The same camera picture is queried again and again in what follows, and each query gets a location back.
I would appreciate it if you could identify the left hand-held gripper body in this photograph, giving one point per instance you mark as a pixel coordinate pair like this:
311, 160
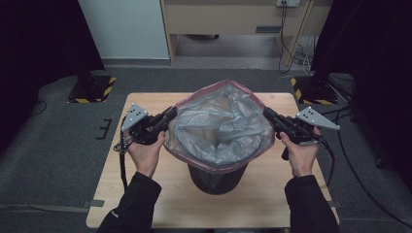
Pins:
136, 116

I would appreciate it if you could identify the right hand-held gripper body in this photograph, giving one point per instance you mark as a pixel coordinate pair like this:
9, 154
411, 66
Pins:
314, 118

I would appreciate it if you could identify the grey plastic trash bag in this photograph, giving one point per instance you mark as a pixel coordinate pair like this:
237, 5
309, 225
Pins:
220, 129

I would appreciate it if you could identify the black mesh wastebasket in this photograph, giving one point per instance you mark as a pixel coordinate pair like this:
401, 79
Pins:
215, 183

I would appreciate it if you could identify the person's right hand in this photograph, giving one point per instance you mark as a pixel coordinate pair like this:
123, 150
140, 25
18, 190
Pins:
302, 158

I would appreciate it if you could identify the person's left hand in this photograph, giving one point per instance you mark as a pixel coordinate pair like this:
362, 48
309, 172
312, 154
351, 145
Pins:
147, 157

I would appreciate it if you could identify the black stand with striped base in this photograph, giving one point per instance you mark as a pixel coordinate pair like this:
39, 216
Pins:
92, 90
315, 92

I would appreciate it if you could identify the white cabinet panel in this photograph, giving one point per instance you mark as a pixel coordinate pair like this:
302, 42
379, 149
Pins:
123, 29

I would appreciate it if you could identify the black curtain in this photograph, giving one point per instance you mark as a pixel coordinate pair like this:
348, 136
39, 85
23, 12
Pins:
385, 64
39, 48

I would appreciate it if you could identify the grey tape strip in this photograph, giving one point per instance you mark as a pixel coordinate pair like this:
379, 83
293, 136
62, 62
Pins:
95, 203
336, 204

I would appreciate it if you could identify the light wooden desk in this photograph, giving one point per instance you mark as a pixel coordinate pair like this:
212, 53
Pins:
220, 19

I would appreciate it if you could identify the grey power strip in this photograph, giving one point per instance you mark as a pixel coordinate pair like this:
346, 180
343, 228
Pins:
288, 2

